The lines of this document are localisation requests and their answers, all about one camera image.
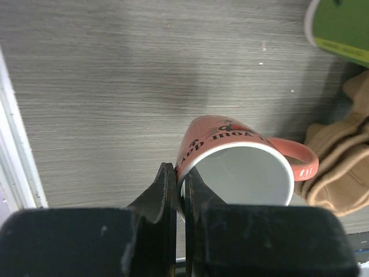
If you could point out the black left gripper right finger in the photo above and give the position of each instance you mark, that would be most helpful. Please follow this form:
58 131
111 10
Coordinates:
207 233

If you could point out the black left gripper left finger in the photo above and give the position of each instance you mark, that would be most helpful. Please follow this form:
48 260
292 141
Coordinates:
153 250

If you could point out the small pink handled cup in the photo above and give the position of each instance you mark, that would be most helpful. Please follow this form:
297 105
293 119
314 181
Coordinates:
240 165

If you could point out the green paper cups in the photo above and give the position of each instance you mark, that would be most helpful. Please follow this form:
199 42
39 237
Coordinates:
339 27

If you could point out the cardboard cup carrier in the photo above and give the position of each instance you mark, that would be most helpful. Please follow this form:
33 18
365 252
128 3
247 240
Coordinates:
341 183

